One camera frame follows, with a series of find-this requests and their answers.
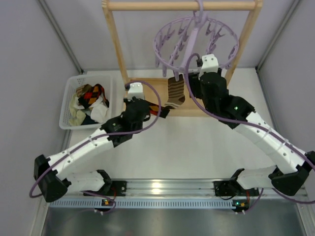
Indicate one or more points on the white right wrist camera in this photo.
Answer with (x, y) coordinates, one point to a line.
(207, 63)

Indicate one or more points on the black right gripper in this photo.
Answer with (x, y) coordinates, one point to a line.
(194, 80)

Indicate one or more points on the pale green sock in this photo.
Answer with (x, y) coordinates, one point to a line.
(77, 117)

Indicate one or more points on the white plastic basket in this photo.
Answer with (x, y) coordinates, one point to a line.
(71, 85)

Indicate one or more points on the red black argyle sock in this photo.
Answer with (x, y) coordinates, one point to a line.
(97, 91)

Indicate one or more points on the white slotted cable duct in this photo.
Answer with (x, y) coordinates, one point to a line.
(148, 203)

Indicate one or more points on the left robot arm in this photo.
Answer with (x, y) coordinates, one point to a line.
(55, 175)

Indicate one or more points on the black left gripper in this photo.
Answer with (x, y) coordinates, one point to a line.
(146, 108)

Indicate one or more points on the aluminium mounting rail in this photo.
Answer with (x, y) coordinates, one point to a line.
(169, 188)

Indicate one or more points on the dark navy sock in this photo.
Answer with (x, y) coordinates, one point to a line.
(88, 121)

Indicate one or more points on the purple round clip hanger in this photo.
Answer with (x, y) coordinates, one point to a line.
(188, 29)

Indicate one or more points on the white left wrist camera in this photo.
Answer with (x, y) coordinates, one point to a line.
(135, 90)

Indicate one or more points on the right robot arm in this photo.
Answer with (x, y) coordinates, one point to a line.
(292, 165)

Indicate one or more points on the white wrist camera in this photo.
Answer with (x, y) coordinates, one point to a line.
(135, 90)
(207, 63)

